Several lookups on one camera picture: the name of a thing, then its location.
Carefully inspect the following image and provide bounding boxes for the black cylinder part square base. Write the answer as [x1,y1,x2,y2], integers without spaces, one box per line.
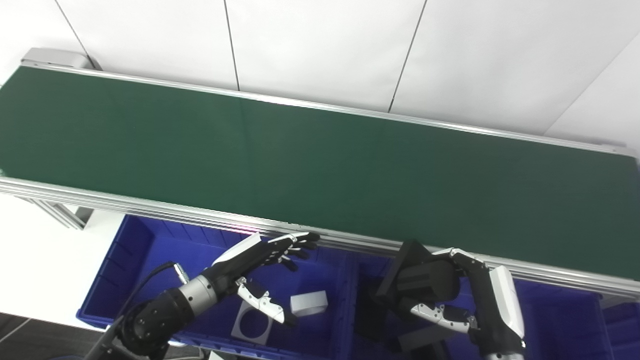
[357,292,451,360]
[375,239,462,311]

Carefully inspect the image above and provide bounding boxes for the blue plastic bin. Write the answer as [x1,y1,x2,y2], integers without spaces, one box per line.
[76,215,359,360]
[350,250,608,360]
[600,295,640,360]

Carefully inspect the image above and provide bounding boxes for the green conveyor belt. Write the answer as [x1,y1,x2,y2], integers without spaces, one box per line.
[0,59,640,301]
[0,67,640,281]

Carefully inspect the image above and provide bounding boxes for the white block part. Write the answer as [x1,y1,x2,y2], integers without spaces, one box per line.
[290,290,329,317]

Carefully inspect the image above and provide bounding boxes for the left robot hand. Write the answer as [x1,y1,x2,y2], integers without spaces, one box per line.
[202,231,321,327]

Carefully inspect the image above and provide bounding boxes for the white plate with round hole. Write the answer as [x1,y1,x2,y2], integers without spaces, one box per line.
[231,299,275,345]

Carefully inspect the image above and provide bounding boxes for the gray conveyor end housing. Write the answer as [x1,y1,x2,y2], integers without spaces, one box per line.
[21,47,96,70]

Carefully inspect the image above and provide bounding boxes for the aluminum conveyor leg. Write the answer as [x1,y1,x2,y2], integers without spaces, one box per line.
[17,197,93,230]

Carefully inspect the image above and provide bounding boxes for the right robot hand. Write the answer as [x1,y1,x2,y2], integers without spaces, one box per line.
[410,247,526,351]

